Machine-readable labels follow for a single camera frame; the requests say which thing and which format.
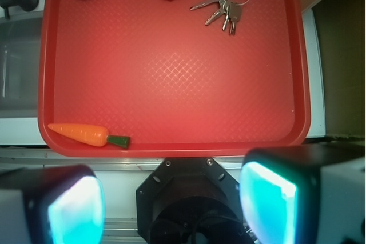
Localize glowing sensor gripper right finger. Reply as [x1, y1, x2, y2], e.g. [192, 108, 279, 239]
[239, 144, 365, 243]

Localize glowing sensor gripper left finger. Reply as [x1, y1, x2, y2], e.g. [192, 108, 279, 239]
[1, 165, 105, 243]

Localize orange toy carrot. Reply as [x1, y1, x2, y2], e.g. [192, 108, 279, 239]
[48, 123, 130, 149]

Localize red plastic tray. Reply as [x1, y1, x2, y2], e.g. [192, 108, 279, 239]
[38, 0, 311, 158]

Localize silver key bunch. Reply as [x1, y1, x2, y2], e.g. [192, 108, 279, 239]
[190, 0, 250, 35]

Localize aluminium rail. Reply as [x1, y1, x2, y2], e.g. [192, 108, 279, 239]
[0, 146, 246, 171]

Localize black octagonal mount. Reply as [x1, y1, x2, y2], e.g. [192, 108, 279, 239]
[136, 158, 254, 243]

